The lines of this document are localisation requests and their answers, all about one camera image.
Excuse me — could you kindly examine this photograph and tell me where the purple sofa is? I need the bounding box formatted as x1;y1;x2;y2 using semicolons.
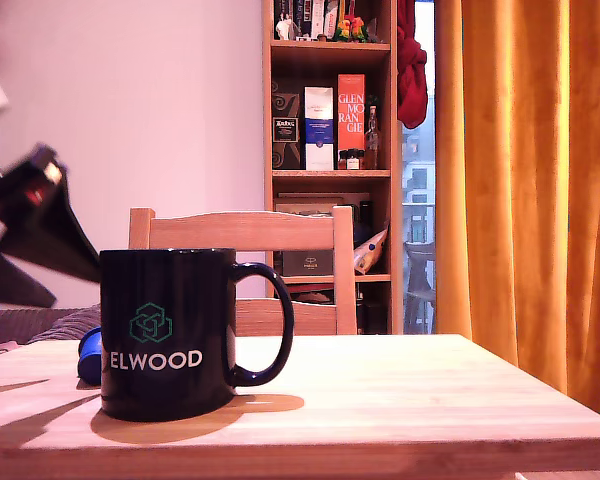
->
0;307;89;347

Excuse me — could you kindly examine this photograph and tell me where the dark blue ELWOOD mug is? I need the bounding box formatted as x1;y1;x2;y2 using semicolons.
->
98;247;295;424

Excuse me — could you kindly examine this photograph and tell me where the light wooden chair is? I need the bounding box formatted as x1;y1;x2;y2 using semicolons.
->
127;204;357;337

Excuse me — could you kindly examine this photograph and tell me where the black whisky box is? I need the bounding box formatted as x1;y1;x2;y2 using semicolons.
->
270;79;301;171

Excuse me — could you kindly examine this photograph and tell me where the dark gift box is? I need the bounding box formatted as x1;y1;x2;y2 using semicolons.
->
281;249;334;278

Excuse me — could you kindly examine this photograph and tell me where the white and blue box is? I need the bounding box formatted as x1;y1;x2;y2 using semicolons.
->
303;86;334;171

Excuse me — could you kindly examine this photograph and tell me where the wooden bookshelf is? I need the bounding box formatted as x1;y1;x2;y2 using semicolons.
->
260;0;404;336

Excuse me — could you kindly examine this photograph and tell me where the white figurine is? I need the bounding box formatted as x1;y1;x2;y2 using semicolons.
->
273;12;301;41

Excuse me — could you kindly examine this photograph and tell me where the crumpled snack bag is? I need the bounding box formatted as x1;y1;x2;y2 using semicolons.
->
353;222;390;276

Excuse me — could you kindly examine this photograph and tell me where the red Glenmorangie box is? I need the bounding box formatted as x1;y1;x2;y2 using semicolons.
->
336;73;366;171

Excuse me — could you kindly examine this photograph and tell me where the clear glass bottle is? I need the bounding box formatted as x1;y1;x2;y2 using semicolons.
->
362;105;380;170

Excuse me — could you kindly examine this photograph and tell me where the white book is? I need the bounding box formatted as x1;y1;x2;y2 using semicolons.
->
310;0;326;39

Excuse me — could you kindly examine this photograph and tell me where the colourful parrot figurine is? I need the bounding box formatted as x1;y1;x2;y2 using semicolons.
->
332;14;369;44

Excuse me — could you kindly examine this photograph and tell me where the grey balcony chair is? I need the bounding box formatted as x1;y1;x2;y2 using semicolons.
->
403;239;436;334

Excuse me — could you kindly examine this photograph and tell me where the red knotted curtain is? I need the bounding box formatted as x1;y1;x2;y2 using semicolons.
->
395;0;428;130

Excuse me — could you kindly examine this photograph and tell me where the orange curtain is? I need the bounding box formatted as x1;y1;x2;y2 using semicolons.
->
432;0;600;426

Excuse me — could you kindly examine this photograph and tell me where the purple corduroy cushion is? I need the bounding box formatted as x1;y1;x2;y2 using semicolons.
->
29;304;102;345

